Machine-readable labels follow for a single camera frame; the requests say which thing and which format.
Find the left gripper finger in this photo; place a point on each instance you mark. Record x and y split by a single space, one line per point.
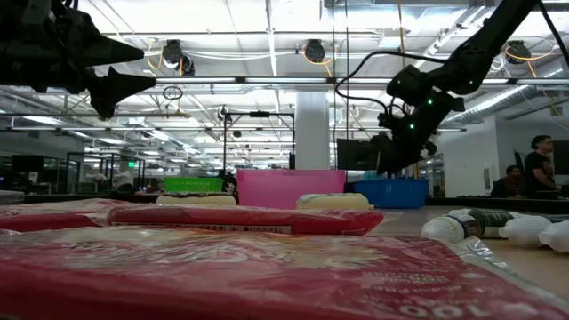
117 86
106 49

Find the white glue bottle green label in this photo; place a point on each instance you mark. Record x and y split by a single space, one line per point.
444 229
558 237
524 231
493 220

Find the red popcorn packet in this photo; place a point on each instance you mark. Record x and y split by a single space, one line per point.
44 218
222 275
244 220

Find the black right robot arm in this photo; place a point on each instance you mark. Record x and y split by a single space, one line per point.
480 49

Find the blue plastic basket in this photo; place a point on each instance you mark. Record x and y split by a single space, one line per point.
395 193

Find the black monitor on stand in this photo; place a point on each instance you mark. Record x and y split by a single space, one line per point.
355 154

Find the white building column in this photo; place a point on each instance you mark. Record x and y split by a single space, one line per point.
312 133

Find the person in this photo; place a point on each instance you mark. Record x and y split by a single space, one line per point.
540 164
511 182

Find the small black monitor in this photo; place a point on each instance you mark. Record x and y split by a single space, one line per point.
27 163

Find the pink plastic bin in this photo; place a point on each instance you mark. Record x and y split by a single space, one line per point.
289 186

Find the green plastic basket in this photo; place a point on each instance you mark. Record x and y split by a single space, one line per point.
193 184

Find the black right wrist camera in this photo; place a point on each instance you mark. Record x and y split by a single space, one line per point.
389 122

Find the black aluminium table frame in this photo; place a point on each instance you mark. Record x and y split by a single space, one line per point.
66 198

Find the black frame stand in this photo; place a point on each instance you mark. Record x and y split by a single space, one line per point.
259 114

